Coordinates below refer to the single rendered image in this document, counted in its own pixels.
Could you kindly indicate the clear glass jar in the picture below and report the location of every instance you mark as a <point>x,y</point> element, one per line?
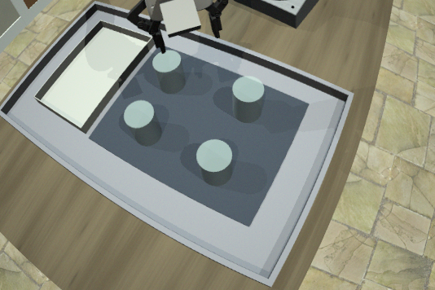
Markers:
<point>169,72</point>
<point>143,123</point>
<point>247,94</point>
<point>214,159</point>

